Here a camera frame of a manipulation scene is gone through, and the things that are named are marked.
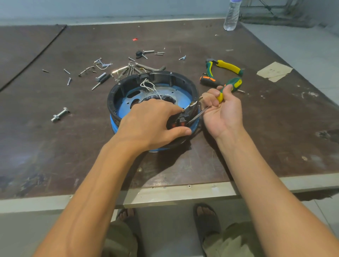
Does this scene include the person's left hand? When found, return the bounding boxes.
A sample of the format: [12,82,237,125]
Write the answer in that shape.
[116,100,193,153]

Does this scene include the person's right hand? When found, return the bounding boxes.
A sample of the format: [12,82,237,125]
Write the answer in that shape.
[200,84,244,140]

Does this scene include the green and yellow screwdriver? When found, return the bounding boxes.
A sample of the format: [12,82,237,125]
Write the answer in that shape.
[186,77,243,125]

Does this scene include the black switch part with terminals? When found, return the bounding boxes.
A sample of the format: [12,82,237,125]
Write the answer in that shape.
[166,97,203,131]

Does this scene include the round black and blue motor housing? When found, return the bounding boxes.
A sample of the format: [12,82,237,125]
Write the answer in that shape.
[107,71,201,153]

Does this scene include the person's right forearm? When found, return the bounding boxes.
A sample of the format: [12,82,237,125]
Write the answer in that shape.
[215,126,339,257]

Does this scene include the person's left forearm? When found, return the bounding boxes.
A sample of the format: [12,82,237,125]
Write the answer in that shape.
[32,128,149,257]

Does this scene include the black and orange screwdriver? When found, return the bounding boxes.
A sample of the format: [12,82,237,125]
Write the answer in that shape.
[200,75,246,94]

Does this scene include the green and yellow pliers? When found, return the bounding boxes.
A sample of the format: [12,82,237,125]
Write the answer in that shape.
[205,58,244,80]

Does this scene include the beige paper tape piece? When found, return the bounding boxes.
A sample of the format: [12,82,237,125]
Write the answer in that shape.
[256,62,293,83]

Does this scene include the clear plastic water bottle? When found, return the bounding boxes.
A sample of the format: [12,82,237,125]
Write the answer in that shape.
[224,0,242,31]

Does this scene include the small black part with bolt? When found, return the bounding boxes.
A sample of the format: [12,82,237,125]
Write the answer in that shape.
[135,49,155,59]

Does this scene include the black right sandal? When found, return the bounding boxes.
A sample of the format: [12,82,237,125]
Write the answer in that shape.
[193,203,222,250]

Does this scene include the scattered silver screws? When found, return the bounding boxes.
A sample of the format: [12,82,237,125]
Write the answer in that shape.
[42,48,187,91]

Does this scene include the large silver bolt with nut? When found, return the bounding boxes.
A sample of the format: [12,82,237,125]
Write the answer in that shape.
[51,107,70,123]

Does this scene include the olive green trousers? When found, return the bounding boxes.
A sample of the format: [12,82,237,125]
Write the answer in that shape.
[102,220,265,257]

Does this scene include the white wires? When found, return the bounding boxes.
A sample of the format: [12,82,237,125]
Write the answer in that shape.
[139,79,163,100]

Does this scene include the silver metal bracket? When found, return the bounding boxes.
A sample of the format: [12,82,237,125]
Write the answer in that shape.
[129,62,166,72]

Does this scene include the black cable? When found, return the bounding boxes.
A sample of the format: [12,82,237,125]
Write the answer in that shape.
[0,25,67,92]

